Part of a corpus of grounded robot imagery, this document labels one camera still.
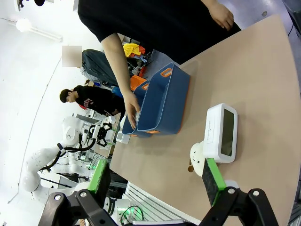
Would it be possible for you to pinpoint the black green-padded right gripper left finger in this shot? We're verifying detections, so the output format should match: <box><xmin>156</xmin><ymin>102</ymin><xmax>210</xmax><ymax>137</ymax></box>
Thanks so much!
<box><xmin>39</xmin><ymin>159</ymin><xmax>114</xmax><ymax>226</ymax></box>

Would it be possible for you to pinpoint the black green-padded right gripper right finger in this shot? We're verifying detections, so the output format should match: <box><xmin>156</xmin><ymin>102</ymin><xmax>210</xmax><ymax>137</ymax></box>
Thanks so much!
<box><xmin>199</xmin><ymin>157</ymin><xmax>279</xmax><ymax>226</ymax></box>

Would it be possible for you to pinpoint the person's right forearm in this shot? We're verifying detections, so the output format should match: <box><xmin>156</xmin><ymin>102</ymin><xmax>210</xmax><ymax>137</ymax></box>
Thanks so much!
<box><xmin>101</xmin><ymin>32</ymin><xmax>131</xmax><ymax>95</ymax></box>

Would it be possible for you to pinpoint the large blue orange-handled basket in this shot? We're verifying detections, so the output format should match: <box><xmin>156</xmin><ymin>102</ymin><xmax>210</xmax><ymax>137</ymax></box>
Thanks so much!
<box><xmin>136</xmin><ymin>62</ymin><xmax>191</xmax><ymax>136</ymax></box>

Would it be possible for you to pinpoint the white globe lamp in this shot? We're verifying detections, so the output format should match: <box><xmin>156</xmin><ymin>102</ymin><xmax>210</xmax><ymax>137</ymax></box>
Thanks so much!
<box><xmin>15</xmin><ymin>17</ymin><xmax>32</xmax><ymax>33</ymax></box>

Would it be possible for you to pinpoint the white slatted railing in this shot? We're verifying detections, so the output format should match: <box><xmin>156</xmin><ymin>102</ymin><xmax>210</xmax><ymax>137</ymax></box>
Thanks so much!
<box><xmin>124</xmin><ymin>180</ymin><xmax>201</xmax><ymax>225</ymax></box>

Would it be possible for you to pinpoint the yellow cloth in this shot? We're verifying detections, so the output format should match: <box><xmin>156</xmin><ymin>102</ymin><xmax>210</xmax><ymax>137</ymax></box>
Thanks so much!
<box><xmin>123</xmin><ymin>43</ymin><xmax>142</xmax><ymax>58</ymax></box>

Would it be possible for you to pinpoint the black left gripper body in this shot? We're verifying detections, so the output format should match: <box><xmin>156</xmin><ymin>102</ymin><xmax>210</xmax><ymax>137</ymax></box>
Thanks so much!
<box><xmin>93</xmin><ymin>124</ymin><xmax>105</xmax><ymax>143</ymax></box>

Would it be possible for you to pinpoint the person's black shirt torso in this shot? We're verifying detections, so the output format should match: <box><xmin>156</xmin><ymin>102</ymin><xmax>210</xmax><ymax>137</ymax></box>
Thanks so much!
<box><xmin>77</xmin><ymin>0</ymin><xmax>242</xmax><ymax>65</ymax></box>

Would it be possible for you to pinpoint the large white digital clock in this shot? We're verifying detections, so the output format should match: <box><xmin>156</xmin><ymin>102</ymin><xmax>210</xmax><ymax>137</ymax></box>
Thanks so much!
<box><xmin>202</xmin><ymin>103</ymin><xmax>238</xmax><ymax>163</ymax></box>

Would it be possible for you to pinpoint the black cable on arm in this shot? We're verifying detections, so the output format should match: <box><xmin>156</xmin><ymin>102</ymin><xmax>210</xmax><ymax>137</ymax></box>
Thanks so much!
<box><xmin>39</xmin><ymin>140</ymin><xmax>97</xmax><ymax>171</ymax></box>

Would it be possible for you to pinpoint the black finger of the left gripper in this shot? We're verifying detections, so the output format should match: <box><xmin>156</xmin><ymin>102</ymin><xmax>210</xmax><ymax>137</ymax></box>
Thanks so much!
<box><xmin>101</xmin><ymin>121</ymin><xmax>119</xmax><ymax>132</ymax></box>
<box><xmin>97</xmin><ymin>137</ymin><xmax>114</xmax><ymax>147</ymax></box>

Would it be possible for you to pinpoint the small white digital clock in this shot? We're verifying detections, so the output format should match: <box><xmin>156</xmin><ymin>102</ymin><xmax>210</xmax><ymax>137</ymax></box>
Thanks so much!
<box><xmin>116</xmin><ymin>131</ymin><xmax>131</xmax><ymax>145</ymax></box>

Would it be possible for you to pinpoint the person's left hand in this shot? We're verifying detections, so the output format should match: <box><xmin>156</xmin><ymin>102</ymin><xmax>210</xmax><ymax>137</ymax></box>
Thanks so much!
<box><xmin>207</xmin><ymin>2</ymin><xmax>235</xmax><ymax>32</ymax></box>

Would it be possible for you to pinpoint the orange box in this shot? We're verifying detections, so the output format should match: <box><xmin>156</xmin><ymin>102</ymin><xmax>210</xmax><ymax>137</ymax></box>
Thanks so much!
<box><xmin>129</xmin><ymin>75</ymin><xmax>148</xmax><ymax>91</ymax></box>

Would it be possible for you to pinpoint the person in black hoodie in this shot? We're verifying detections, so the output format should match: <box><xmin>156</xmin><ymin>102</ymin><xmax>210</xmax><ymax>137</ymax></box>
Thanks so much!
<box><xmin>59</xmin><ymin>85</ymin><xmax>127</xmax><ymax>116</ymax></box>

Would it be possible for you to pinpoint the white plush toy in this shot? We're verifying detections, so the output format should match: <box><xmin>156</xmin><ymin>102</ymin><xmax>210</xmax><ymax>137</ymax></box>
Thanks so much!
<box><xmin>187</xmin><ymin>141</ymin><xmax>209</xmax><ymax>178</ymax></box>

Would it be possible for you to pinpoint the wire mesh basket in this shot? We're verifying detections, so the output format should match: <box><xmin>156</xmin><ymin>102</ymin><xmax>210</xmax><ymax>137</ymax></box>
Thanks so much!
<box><xmin>88</xmin><ymin>152</ymin><xmax>109</xmax><ymax>170</ymax></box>

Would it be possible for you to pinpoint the person's right hand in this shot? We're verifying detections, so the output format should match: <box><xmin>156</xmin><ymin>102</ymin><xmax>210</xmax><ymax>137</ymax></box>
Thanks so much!
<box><xmin>122</xmin><ymin>90</ymin><xmax>142</xmax><ymax>130</ymax></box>

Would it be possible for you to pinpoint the small blue orange-handled basket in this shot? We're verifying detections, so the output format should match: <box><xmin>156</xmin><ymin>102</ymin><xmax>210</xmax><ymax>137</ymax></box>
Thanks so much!
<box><xmin>122</xmin><ymin>79</ymin><xmax>151</xmax><ymax>138</ymax></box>

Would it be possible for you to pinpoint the person in dark grey jacket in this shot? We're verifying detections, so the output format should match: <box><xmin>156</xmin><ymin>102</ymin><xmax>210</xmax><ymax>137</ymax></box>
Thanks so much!
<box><xmin>62</xmin><ymin>45</ymin><xmax>119</xmax><ymax>87</ymax></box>

